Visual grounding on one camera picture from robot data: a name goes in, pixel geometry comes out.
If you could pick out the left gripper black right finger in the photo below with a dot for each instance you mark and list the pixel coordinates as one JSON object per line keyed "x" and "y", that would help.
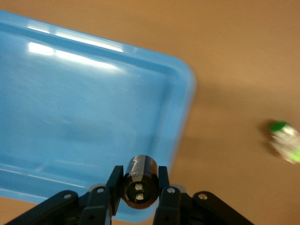
{"x": 171, "y": 204}

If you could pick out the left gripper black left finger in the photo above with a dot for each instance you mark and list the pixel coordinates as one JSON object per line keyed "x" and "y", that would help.
{"x": 96, "y": 204}

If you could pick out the black cylindrical capacitor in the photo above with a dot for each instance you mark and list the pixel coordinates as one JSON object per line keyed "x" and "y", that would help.
{"x": 141, "y": 178}

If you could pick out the blue plastic tray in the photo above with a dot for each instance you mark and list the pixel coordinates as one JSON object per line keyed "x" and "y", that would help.
{"x": 82, "y": 105}

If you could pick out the green white push button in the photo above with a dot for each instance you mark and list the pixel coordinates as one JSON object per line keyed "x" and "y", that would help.
{"x": 286, "y": 140}

